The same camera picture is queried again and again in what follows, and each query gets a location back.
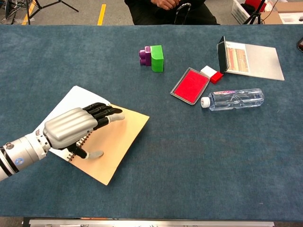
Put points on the blue-grey table cloth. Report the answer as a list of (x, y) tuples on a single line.
[(189, 165)]

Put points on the tan spiral notebook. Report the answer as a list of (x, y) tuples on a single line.
[(123, 142)]

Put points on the purple toy building block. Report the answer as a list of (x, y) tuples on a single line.
[(145, 58)]

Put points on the seated person in black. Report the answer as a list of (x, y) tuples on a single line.
[(151, 14)]

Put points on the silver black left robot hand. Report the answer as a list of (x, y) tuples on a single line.
[(68, 127)]

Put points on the small brown cardboard box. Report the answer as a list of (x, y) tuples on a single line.
[(272, 17)]

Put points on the white plastic basket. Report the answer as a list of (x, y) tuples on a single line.
[(239, 11)]

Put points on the red box in basket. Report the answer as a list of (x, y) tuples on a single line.
[(253, 3)]

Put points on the small white box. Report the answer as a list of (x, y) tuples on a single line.
[(208, 70)]

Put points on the clear plastic water bottle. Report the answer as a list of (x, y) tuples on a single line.
[(236, 99)]

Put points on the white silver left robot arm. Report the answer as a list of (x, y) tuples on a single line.
[(21, 153)]

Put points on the aluminium rail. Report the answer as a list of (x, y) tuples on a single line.
[(151, 223)]

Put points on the small red box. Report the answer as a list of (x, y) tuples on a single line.
[(216, 77)]

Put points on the red ink pad tray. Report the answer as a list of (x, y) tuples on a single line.
[(190, 86)]

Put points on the large cardboard box white side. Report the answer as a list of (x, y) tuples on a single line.
[(291, 7)]

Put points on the green toy building block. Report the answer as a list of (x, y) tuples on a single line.
[(157, 61)]

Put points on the black camera tripod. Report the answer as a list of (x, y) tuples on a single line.
[(254, 15)]

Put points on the black tripod stand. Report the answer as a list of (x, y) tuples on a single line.
[(28, 14)]

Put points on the dark object at table edge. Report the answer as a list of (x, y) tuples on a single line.
[(301, 46)]

